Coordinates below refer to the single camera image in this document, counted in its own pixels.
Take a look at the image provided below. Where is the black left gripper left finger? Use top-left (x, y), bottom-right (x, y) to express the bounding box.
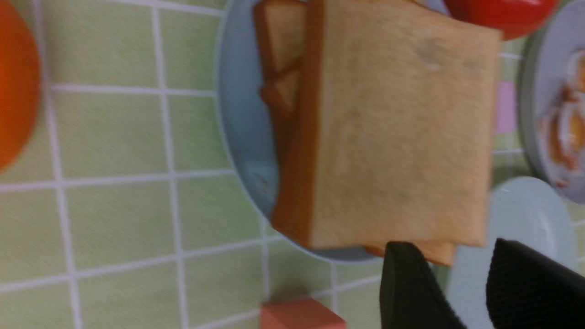
top-left (379, 242), bottom-right (466, 329)

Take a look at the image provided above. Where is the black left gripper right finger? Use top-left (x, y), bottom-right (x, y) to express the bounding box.
top-left (485, 238), bottom-right (585, 329)

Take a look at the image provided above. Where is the toast slice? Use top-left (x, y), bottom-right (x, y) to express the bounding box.
top-left (253, 0), bottom-right (307, 80)
top-left (260, 64), bottom-right (301, 164)
top-left (363, 242), bottom-right (457, 267)
top-left (271, 0), bottom-right (501, 249)

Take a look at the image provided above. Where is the fried egg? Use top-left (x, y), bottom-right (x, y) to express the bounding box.
top-left (539, 101), bottom-right (584, 173)
top-left (563, 49), bottom-right (585, 102)

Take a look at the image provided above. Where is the teal empty front plate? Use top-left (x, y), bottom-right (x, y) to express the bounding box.
top-left (445, 176), bottom-right (579, 329)

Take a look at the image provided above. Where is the salmon red cube block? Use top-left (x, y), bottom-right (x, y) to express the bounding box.
top-left (259, 298), bottom-right (347, 329)

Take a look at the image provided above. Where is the pink cube block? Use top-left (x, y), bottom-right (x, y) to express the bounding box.
top-left (495, 80), bottom-right (517, 135)

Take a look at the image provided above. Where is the grey plate with eggs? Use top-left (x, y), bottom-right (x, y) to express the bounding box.
top-left (518, 0), bottom-right (584, 204)

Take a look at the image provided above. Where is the blue plate under bread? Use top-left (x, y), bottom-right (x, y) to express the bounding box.
top-left (216, 0), bottom-right (451, 265)

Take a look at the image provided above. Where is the red tomato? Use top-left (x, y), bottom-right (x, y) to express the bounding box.
top-left (444, 0), bottom-right (559, 40)

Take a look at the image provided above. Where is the green checkered tablecloth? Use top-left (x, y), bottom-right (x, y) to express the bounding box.
top-left (0, 0), bottom-right (585, 329)

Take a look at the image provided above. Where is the orange mandarin fruit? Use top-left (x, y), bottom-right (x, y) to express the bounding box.
top-left (0, 0), bottom-right (41, 170)

